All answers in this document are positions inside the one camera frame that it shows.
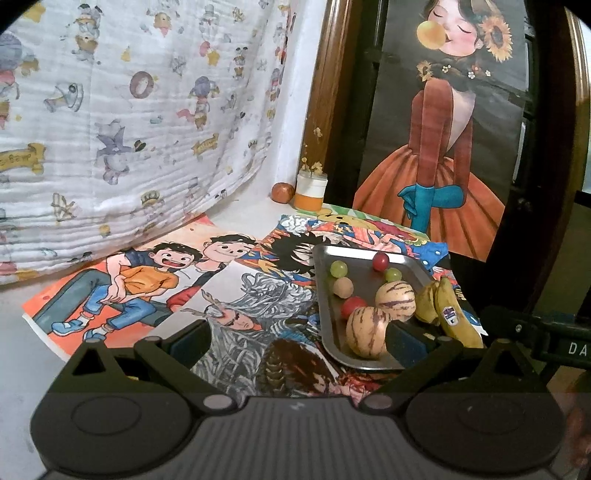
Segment person's right hand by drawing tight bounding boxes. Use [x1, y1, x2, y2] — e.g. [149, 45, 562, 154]
[566, 370, 591, 468]

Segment white cartoon printed blanket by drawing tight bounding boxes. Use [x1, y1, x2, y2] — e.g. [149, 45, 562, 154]
[0, 0, 298, 285]

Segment white and orange jar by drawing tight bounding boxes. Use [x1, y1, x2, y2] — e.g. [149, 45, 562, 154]
[294, 170, 328, 212]

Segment grey-haired anime warriors poster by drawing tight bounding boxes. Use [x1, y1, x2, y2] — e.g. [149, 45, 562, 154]
[148, 262, 399, 398]

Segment red tomato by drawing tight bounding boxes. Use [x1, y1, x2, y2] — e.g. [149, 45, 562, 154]
[340, 296, 368, 320]

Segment curved brown wooden frame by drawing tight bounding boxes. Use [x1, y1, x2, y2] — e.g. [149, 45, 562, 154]
[521, 0, 591, 315]

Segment colourful anime poster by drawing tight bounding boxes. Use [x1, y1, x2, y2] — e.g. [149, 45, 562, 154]
[250, 207, 489, 343]

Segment small yellow banana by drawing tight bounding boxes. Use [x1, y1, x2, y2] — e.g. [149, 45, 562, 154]
[414, 281, 442, 325]

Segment large yellow banana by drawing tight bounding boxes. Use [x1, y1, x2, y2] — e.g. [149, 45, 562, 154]
[436, 276, 484, 350]

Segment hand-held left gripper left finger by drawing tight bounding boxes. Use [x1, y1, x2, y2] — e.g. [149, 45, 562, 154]
[59, 318, 235, 415]

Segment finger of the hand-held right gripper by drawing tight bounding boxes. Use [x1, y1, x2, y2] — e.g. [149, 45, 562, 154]
[481, 305, 539, 360]

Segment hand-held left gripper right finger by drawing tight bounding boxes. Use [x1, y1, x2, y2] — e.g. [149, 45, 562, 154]
[359, 318, 546, 415]

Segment wall poster orange dress figure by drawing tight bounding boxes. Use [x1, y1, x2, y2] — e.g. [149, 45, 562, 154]
[352, 0, 530, 262]

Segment metal tray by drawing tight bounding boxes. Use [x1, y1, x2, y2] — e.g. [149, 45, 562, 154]
[312, 244, 445, 373]

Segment striped yellow pepino melon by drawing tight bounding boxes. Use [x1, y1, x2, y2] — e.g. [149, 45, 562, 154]
[374, 280, 417, 320]
[346, 305, 393, 359]

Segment brown wooden door frame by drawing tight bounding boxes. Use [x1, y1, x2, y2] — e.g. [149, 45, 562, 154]
[301, 0, 372, 205]

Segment orange cartoon boys poster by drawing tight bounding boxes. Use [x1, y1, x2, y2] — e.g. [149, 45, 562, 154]
[21, 218, 265, 361]

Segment dried yellow flowers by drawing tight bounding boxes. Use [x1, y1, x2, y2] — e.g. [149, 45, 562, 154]
[302, 128, 325, 177]

